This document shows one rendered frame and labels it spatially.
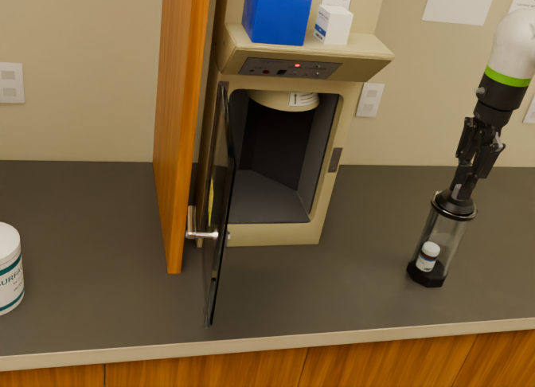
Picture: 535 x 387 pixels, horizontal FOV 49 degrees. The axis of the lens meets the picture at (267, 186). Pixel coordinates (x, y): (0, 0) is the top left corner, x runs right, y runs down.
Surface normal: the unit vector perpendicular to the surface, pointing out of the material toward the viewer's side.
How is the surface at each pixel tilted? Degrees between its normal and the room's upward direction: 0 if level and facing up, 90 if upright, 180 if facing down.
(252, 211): 0
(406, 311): 0
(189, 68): 90
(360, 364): 90
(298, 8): 90
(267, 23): 90
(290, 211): 0
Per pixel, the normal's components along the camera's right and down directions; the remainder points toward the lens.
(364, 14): 0.23, 0.56
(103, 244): 0.16, -0.83
